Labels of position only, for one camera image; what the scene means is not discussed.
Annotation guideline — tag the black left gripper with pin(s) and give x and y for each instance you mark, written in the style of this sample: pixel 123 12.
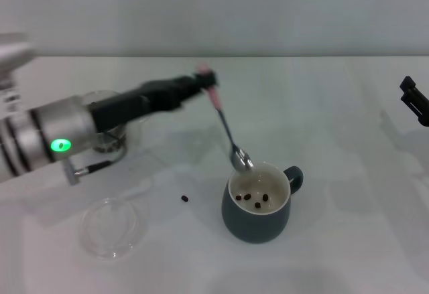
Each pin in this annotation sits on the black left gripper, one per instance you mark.
pixel 134 103

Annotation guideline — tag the clear glass saucer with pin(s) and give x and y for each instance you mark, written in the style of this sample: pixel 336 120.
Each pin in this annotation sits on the clear glass saucer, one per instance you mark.
pixel 131 145

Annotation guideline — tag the clear glass cup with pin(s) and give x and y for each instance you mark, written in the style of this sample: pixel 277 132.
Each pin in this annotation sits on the clear glass cup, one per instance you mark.
pixel 107 136

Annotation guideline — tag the loose spilled coffee beans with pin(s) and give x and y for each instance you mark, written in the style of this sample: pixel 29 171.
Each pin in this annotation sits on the loose spilled coffee beans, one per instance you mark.
pixel 110 146

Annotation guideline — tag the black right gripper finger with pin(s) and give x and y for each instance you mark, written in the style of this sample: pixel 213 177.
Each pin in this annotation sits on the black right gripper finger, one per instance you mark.
pixel 417 103

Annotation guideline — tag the small clear glass dish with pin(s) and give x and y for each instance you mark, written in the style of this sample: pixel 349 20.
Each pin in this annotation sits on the small clear glass dish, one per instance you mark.
pixel 110 251

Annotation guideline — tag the dark grey ceramic mug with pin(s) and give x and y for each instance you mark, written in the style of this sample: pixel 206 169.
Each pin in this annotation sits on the dark grey ceramic mug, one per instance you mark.
pixel 248 227

